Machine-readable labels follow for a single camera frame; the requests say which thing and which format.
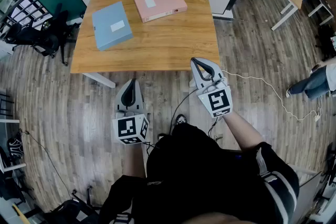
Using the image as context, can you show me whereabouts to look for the pink file box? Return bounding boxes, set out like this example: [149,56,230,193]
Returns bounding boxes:
[133,0,188,24]

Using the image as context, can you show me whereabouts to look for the light blue box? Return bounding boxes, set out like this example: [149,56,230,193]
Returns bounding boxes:
[91,1,134,51]

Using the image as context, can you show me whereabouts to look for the white floor cable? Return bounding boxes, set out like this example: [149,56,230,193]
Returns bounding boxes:
[222,70,323,122]

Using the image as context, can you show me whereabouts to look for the person in black shirt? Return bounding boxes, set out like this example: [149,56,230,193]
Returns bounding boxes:
[98,123,300,224]

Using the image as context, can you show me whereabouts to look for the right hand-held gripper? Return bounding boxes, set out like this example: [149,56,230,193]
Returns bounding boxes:
[190,57,234,119]

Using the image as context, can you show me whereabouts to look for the person's left forearm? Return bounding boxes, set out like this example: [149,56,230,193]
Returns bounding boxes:
[123,142,146,179]

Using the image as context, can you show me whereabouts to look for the black office chair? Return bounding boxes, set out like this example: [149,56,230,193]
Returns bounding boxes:
[5,3,79,67]

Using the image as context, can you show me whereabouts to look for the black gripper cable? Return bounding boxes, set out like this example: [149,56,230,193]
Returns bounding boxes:
[142,140,159,150]
[170,88,198,135]

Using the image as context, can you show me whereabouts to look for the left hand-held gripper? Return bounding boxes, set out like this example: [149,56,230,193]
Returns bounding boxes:
[112,78,152,146]

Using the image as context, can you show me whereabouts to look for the person's right forearm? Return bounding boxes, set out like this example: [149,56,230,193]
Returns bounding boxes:
[222,110,265,152]

